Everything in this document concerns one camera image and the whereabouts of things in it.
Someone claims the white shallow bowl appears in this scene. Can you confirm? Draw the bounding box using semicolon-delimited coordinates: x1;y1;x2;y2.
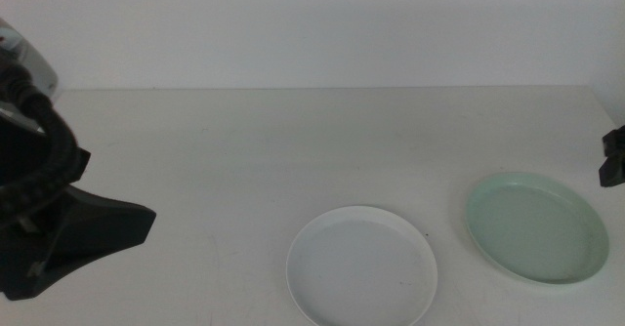
285;205;439;326

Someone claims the pale green shallow bowl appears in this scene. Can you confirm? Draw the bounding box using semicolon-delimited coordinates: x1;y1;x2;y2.
464;171;611;286

